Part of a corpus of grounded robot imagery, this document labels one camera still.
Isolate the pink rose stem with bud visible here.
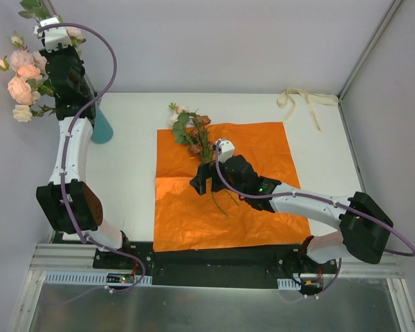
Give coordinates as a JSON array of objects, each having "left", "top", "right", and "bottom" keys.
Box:
[{"left": 66, "top": 27, "right": 86, "bottom": 55}]

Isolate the peach rose flower stem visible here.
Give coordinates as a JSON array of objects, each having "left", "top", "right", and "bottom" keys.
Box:
[{"left": 0, "top": 56, "right": 54, "bottom": 106}]

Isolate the pink artificial flower bouquet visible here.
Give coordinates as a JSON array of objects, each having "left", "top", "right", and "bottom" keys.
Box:
[{"left": 168, "top": 102, "right": 241, "bottom": 218}]

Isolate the orange wrapping paper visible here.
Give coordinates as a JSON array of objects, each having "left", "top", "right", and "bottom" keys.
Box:
[{"left": 152, "top": 120, "right": 312, "bottom": 254}]

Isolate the cream single rose stem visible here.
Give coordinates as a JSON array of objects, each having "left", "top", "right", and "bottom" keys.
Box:
[{"left": 12, "top": 105, "right": 56, "bottom": 122}]

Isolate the green eucalyptus leaf sprig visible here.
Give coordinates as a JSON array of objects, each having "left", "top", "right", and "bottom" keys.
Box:
[{"left": 18, "top": 0, "right": 51, "bottom": 21}]

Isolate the cream ribbon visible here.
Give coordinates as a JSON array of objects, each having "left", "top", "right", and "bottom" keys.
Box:
[{"left": 275, "top": 87, "right": 340, "bottom": 133}]

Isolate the pink two-bloom flower stem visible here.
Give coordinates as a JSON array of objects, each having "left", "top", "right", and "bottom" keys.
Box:
[{"left": 8, "top": 31, "right": 47, "bottom": 73}]

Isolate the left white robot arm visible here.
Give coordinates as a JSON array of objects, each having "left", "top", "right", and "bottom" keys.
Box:
[{"left": 36, "top": 46, "right": 133, "bottom": 269}]

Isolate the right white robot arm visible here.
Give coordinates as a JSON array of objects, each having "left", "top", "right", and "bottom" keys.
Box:
[{"left": 190, "top": 155, "right": 394, "bottom": 273}]

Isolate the teal cylindrical vase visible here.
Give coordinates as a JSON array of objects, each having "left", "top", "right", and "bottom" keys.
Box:
[{"left": 91, "top": 106, "right": 113, "bottom": 145}]

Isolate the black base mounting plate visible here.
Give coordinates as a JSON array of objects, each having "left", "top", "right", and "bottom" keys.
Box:
[{"left": 92, "top": 241, "right": 339, "bottom": 288}]

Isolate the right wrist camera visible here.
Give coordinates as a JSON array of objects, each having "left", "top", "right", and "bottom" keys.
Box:
[{"left": 215, "top": 139, "right": 235, "bottom": 163}]

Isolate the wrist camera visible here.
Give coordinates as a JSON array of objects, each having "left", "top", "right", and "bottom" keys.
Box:
[
  {"left": 33, "top": 16, "right": 73, "bottom": 52},
  {"left": 215, "top": 139, "right": 235, "bottom": 163}
]

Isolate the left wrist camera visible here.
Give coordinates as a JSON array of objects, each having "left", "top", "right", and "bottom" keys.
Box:
[{"left": 33, "top": 16, "right": 73, "bottom": 52}]

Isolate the left aluminium frame post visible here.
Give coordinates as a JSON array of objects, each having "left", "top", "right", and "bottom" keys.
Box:
[{"left": 44, "top": 0, "right": 100, "bottom": 100}]

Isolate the aluminium frame post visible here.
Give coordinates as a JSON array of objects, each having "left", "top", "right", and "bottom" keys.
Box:
[
  {"left": 338, "top": 0, "right": 405, "bottom": 104},
  {"left": 44, "top": 0, "right": 100, "bottom": 100}
]

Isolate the right white cable duct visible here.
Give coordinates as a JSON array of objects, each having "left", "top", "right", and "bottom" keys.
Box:
[{"left": 277, "top": 278, "right": 302, "bottom": 291}]

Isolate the white cable duct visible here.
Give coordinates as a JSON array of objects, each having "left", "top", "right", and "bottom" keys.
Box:
[
  {"left": 45, "top": 271, "right": 153, "bottom": 287},
  {"left": 277, "top": 278, "right": 302, "bottom": 291}
]

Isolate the left white cable duct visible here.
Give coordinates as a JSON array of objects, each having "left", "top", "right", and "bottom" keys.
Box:
[{"left": 45, "top": 271, "right": 153, "bottom": 287}]

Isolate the aluminium front rail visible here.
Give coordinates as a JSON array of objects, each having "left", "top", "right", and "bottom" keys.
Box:
[{"left": 30, "top": 243, "right": 96, "bottom": 271}]

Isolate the right aluminium frame post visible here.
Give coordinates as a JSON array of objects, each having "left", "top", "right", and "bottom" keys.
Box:
[{"left": 338, "top": 0, "right": 405, "bottom": 104}]

